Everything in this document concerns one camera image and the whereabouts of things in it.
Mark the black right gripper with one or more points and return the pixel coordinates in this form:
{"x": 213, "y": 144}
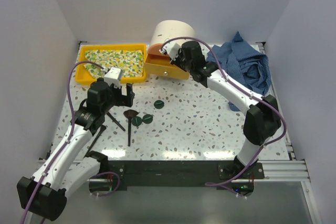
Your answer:
{"x": 176, "y": 62}

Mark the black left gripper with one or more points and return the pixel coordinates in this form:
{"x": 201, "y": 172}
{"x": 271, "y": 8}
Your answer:
{"x": 123, "y": 100}

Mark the round cream drawer organizer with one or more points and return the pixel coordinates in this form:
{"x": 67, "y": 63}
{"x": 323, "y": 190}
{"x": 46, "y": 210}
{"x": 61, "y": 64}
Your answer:
{"x": 158, "y": 64}

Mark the yellow plastic tray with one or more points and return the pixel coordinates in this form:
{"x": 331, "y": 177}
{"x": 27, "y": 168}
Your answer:
{"x": 88, "y": 73}

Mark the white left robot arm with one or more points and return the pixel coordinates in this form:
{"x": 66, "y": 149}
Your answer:
{"x": 46, "y": 192}

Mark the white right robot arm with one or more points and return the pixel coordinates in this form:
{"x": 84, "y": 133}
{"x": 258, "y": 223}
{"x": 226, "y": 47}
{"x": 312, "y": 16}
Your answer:
{"x": 262, "y": 119}

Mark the black fan makeup brush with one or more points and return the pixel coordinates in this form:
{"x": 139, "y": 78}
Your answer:
{"x": 130, "y": 114}

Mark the black thin makeup brush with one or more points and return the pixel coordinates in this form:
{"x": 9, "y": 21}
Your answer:
{"x": 115, "y": 121}

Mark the short black makeup brush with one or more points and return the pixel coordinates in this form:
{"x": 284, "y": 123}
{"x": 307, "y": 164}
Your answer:
{"x": 102, "y": 129}

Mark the lemon print cloth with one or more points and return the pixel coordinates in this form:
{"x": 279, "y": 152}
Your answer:
{"x": 130, "y": 61}

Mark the blue checkered cloth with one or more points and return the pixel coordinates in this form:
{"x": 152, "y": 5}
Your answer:
{"x": 243, "y": 63}

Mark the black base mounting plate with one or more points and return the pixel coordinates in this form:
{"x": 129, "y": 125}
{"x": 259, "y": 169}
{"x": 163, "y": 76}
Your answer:
{"x": 180, "y": 173}

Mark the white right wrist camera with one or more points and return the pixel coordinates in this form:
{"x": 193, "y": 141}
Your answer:
{"x": 171, "y": 49}

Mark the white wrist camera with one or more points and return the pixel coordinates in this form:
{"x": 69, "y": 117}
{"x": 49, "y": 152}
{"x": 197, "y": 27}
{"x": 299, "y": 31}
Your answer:
{"x": 171, "y": 49}
{"x": 113, "y": 77}

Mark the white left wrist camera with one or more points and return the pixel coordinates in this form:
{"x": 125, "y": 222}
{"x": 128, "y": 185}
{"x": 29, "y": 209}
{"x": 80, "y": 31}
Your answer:
{"x": 113, "y": 77}

